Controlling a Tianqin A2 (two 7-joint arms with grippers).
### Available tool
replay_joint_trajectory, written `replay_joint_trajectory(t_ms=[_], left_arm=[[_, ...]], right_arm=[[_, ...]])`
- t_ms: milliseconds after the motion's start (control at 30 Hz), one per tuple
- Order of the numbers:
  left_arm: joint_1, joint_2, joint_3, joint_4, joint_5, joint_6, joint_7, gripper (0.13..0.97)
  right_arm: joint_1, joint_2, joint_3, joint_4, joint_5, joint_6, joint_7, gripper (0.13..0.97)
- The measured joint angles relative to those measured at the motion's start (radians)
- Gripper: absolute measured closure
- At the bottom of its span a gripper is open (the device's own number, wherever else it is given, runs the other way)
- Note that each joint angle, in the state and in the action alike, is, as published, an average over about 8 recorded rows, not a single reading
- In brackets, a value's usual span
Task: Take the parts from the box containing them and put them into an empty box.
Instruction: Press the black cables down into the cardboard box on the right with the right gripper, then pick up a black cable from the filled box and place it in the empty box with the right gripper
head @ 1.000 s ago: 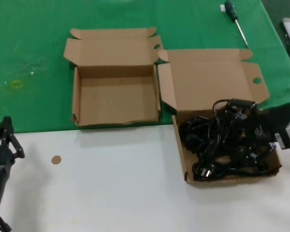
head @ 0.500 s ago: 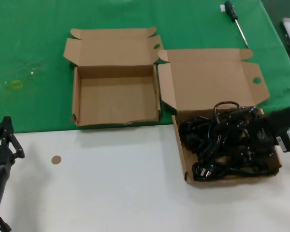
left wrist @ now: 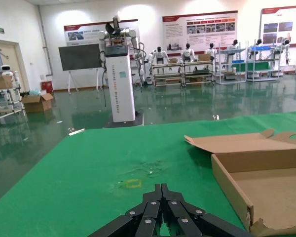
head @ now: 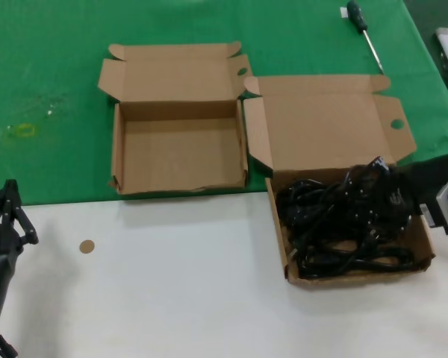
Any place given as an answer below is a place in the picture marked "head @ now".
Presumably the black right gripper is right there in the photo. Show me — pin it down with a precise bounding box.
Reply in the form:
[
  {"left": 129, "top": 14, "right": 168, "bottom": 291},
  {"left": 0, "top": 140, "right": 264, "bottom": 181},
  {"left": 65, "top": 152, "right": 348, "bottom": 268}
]
[{"left": 341, "top": 154, "right": 448, "bottom": 228}]

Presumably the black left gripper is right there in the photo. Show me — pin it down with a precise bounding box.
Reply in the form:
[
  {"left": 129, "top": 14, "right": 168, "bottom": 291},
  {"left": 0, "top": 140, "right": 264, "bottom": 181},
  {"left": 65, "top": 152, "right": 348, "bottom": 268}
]
[{"left": 0, "top": 178, "right": 40, "bottom": 259}]

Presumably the open brown cardboard box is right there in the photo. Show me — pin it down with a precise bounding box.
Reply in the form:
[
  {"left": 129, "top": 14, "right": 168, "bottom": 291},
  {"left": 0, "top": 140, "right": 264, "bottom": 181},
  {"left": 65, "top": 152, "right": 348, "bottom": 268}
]
[{"left": 242, "top": 74, "right": 437, "bottom": 288}]

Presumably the brown cardboard box frayed rim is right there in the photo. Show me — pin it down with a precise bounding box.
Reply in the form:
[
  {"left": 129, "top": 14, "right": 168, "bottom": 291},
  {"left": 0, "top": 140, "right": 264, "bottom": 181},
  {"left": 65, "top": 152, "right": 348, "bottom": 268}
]
[{"left": 98, "top": 41, "right": 254, "bottom": 195}]

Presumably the green table cloth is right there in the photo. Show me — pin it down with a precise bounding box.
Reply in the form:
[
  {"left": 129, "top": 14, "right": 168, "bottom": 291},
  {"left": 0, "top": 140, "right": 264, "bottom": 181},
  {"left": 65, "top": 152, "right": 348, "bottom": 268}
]
[{"left": 0, "top": 0, "right": 448, "bottom": 209}]

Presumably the tangle of black power cables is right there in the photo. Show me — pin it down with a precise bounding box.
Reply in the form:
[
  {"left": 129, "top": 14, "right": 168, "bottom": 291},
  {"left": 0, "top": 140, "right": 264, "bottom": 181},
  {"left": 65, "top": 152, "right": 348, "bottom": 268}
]
[{"left": 276, "top": 160, "right": 415, "bottom": 280}]

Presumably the coiled black cable with plug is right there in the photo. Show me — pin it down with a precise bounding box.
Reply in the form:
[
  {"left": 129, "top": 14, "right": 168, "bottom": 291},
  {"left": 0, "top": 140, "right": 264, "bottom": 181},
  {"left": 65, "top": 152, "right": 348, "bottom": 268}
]
[{"left": 290, "top": 244, "right": 415, "bottom": 280}]

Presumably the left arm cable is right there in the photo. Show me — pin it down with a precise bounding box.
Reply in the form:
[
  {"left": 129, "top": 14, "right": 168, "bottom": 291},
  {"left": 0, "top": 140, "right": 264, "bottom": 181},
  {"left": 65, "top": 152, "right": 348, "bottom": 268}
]
[{"left": 0, "top": 330, "right": 19, "bottom": 358}]

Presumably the green-black handled screwdriver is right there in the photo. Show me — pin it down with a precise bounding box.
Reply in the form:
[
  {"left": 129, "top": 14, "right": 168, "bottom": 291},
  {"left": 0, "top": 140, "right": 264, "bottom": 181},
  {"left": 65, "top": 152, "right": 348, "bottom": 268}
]
[{"left": 346, "top": 0, "right": 385, "bottom": 75}]

